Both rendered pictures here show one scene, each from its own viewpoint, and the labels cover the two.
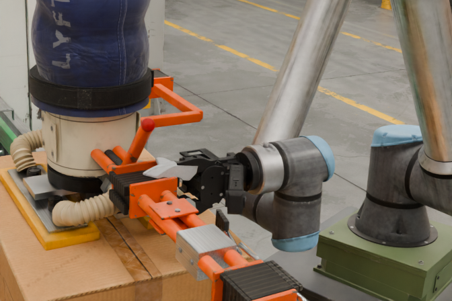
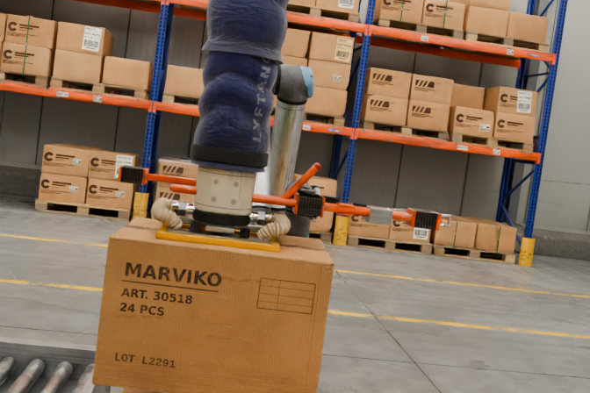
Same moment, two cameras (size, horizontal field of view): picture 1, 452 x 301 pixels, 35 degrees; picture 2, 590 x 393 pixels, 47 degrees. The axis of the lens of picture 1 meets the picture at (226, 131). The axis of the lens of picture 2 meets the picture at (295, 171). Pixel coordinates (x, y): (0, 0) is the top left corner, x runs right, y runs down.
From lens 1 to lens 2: 2.00 m
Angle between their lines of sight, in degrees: 65
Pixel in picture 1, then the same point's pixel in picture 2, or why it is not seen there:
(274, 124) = (265, 180)
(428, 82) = (291, 155)
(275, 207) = (296, 221)
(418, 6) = (300, 113)
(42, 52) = (244, 132)
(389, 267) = not seen: hidden behind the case
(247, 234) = not seen: outside the picture
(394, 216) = not seen: hidden behind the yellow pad
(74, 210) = (286, 224)
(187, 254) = (382, 215)
